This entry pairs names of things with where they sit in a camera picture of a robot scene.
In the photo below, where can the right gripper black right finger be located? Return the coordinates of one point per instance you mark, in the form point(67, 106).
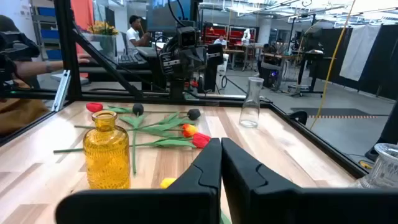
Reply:
point(264, 202)

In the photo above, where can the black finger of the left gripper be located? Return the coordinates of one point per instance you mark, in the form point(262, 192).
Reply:
point(187, 60)
point(199, 59)

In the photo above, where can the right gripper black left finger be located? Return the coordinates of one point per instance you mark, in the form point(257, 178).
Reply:
point(192, 202)

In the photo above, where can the green stem flower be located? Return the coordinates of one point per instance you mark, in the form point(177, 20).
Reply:
point(138, 109)

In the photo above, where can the black artificial tulip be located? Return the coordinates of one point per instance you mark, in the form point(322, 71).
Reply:
point(194, 114)

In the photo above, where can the yellow orange artificial tulip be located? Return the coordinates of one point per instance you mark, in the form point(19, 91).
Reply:
point(189, 130)

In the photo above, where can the red artificial tulip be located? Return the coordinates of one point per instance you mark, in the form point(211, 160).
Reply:
point(201, 140)
point(94, 107)

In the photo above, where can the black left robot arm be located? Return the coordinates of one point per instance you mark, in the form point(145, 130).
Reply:
point(177, 87)

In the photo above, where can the person's forearm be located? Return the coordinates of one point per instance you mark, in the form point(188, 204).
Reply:
point(37, 68)

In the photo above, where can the glass bouquet vase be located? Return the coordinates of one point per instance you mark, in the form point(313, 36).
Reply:
point(107, 45)

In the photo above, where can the clear glass carafe vase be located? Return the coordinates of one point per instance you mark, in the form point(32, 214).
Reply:
point(250, 115)

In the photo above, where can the yellow glass bottle vase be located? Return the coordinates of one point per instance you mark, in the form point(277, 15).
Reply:
point(107, 155)

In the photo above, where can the clear textured glass vase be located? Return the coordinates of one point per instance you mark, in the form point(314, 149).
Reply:
point(385, 168)

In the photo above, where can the person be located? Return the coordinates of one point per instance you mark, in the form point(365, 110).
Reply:
point(133, 35)
point(220, 42)
point(6, 23)

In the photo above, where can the red storage shelf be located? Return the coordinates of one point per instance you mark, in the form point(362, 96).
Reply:
point(214, 32)

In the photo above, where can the black computer keyboard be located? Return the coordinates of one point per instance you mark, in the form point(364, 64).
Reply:
point(130, 60)

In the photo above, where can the computer monitor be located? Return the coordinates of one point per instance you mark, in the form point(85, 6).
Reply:
point(161, 12)

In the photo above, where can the grey computer desk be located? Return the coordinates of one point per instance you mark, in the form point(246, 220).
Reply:
point(102, 70)

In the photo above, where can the yellow flower bouquet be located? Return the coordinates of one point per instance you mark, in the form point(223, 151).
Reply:
point(102, 28)

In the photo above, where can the person's hand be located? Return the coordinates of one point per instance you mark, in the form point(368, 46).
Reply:
point(84, 58)

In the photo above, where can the orange partition panel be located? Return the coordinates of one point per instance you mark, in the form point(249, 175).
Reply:
point(82, 15)

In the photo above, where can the black floor mat striped edge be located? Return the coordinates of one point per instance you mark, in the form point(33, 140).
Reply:
point(335, 112)

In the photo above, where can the black standing desk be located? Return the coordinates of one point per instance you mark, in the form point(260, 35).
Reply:
point(314, 56)

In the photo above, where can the shelf with blue bins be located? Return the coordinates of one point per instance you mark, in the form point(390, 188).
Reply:
point(46, 34)

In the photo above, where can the black stand base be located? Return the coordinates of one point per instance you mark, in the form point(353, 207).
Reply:
point(390, 130)

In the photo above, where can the white curtain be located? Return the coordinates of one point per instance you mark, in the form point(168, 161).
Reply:
point(357, 53)

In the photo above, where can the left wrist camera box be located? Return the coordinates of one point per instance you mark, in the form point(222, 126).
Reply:
point(186, 37)

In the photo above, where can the black aluminium table frame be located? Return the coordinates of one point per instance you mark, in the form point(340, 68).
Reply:
point(68, 46)

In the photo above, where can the silver aluminium bracket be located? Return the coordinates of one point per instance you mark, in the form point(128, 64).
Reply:
point(61, 90)

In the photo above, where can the black partition wall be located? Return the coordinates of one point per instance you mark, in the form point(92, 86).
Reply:
point(388, 62)

